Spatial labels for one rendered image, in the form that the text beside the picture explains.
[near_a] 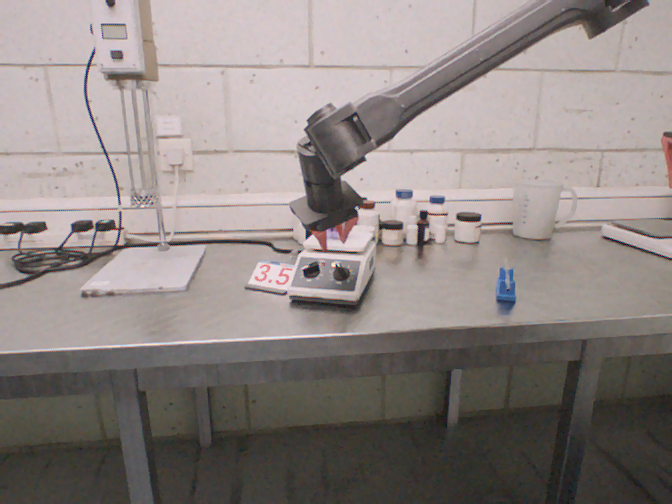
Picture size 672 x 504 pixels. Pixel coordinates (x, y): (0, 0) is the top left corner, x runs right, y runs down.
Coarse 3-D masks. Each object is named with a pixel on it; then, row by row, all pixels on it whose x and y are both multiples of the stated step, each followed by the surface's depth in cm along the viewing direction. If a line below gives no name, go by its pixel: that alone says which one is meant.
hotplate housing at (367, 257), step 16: (304, 256) 88; (320, 256) 87; (336, 256) 87; (352, 256) 87; (368, 256) 89; (368, 272) 90; (288, 288) 84; (304, 288) 83; (320, 288) 82; (352, 304) 81
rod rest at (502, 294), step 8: (504, 272) 91; (512, 272) 91; (504, 280) 92; (512, 280) 91; (496, 288) 87; (504, 288) 84; (512, 288) 84; (496, 296) 84; (504, 296) 84; (512, 296) 84
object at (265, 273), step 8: (264, 264) 94; (256, 272) 93; (264, 272) 92; (272, 272) 92; (280, 272) 91; (288, 272) 91; (256, 280) 92; (264, 280) 91; (272, 280) 91; (280, 280) 90; (288, 280) 89
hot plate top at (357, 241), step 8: (352, 232) 97; (360, 232) 97; (312, 240) 91; (328, 240) 91; (352, 240) 91; (360, 240) 91; (368, 240) 91; (320, 248) 88; (328, 248) 87; (336, 248) 87; (344, 248) 87; (352, 248) 86; (360, 248) 86
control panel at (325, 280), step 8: (304, 264) 86; (320, 264) 86; (328, 264) 86; (344, 264) 85; (352, 264) 85; (296, 272) 85; (320, 272) 85; (328, 272) 84; (352, 272) 84; (296, 280) 84; (304, 280) 84; (312, 280) 83; (320, 280) 83; (328, 280) 83; (336, 280) 83; (344, 280) 82; (352, 280) 82; (328, 288) 82; (336, 288) 81; (344, 288) 81; (352, 288) 81
